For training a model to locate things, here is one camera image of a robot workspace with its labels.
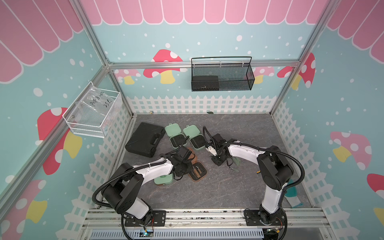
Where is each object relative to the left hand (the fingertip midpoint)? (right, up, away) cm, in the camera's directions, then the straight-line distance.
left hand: (190, 172), depth 88 cm
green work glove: (+55, -11, -7) cm, 57 cm away
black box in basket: (+9, +52, -1) cm, 53 cm away
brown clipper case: (+5, +1, +3) cm, 6 cm away
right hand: (+17, +6, +6) cm, 19 cm away
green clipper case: (-11, +20, +17) cm, 29 cm away
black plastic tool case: (-31, +19, +10) cm, 37 cm away
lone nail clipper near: (+27, +1, +3) cm, 27 cm away
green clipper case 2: (+4, +17, +14) cm, 23 cm away
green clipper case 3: (-15, -4, -3) cm, 16 cm away
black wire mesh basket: (+19, +58, +4) cm, 61 cm away
